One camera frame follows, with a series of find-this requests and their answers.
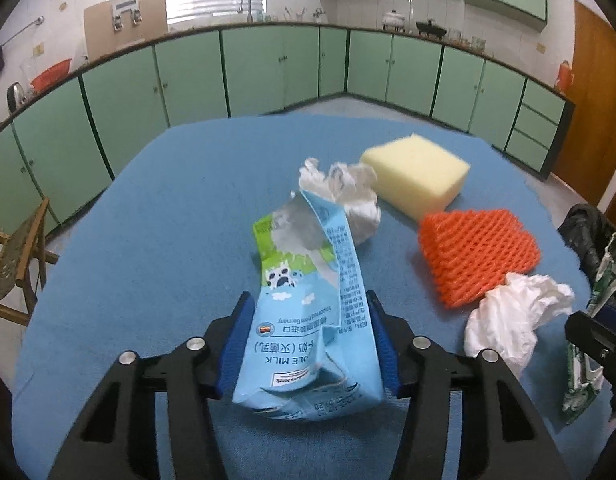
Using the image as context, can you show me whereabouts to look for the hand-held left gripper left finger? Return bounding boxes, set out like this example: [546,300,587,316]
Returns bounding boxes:
[47,291,253,480]

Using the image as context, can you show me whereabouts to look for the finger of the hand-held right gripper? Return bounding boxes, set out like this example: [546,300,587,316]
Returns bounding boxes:
[564,311,616,376]
[595,304,616,333]

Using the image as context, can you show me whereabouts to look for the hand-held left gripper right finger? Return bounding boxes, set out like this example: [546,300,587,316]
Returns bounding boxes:
[365,290,571,480]

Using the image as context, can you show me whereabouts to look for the white printed wrapper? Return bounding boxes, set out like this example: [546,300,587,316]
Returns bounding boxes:
[562,232,616,426]

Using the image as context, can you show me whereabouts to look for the blue milk carton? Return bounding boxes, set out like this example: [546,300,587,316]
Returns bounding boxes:
[231,190,386,423]

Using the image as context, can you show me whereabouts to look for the black bag lined trash bin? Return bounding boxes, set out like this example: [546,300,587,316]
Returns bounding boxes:
[558,203,616,286]

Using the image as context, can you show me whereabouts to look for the white tissue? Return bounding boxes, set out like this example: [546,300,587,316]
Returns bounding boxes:
[464,272,576,377]
[298,157,382,248]

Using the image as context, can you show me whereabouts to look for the orange foam net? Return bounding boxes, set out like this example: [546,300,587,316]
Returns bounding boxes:
[419,208,542,309]

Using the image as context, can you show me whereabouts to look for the yellow sponge block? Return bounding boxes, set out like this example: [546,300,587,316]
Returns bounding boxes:
[359,133,471,222]

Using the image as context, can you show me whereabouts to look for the blue scalloped tablecloth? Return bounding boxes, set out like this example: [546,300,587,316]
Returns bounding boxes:
[12,112,616,480]

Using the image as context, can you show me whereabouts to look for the closed wooden door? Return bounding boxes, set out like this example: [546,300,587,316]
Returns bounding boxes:
[550,0,616,206]

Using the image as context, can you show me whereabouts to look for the wooden chair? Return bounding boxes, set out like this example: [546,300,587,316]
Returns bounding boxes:
[0,197,60,328]

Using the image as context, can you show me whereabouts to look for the green base kitchen cabinets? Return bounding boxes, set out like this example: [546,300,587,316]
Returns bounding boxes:
[0,22,576,241]

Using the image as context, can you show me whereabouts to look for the red plastic basin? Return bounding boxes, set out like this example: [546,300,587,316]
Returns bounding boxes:
[30,59,71,91]

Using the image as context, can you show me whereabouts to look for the metal towel bar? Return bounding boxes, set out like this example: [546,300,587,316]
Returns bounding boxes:
[0,16,45,53]

